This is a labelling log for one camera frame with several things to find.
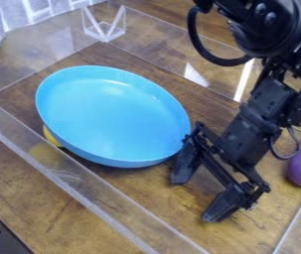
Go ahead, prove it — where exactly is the clear acrylic wall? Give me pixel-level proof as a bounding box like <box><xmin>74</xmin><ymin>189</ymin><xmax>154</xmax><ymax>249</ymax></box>
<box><xmin>81</xmin><ymin>2</ymin><xmax>263</xmax><ymax>102</ymax></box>
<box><xmin>0</xmin><ymin>107</ymin><xmax>209</xmax><ymax>254</ymax></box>

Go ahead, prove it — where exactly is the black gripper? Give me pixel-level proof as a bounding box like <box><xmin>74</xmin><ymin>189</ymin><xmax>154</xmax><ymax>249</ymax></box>
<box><xmin>172</xmin><ymin>103</ymin><xmax>281</xmax><ymax>222</ymax></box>

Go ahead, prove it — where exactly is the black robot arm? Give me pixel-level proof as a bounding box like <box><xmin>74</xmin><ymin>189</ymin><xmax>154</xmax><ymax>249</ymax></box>
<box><xmin>172</xmin><ymin>0</ymin><xmax>301</xmax><ymax>222</ymax></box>

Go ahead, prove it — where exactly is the black corrugated cable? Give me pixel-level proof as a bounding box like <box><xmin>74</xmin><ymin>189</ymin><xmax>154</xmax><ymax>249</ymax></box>
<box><xmin>186</xmin><ymin>6</ymin><xmax>256</xmax><ymax>67</ymax></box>

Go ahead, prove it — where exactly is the white patterned curtain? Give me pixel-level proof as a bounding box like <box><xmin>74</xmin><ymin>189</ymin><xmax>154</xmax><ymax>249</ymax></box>
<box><xmin>0</xmin><ymin>0</ymin><xmax>106</xmax><ymax>45</ymax></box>

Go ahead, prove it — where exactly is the clear acrylic back wall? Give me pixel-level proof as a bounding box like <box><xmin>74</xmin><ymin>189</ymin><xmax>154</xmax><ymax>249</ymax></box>
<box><xmin>81</xmin><ymin>2</ymin><xmax>263</xmax><ymax>102</ymax></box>

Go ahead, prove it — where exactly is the yellow toy lemon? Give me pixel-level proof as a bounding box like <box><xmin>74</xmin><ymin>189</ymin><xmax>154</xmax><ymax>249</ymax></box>
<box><xmin>43</xmin><ymin>125</ymin><xmax>63</xmax><ymax>148</ymax></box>

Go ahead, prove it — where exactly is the blue plastic plate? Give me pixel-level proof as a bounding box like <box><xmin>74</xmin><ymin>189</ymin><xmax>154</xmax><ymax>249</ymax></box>
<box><xmin>35</xmin><ymin>65</ymin><xmax>190</xmax><ymax>168</ymax></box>

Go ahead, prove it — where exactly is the clear acrylic front wall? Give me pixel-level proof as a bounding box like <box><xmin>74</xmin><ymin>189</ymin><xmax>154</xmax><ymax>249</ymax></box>
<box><xmin>0</xmin><ymin>107</ymin><xmax>209</xmax><ymax>254</ymax></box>

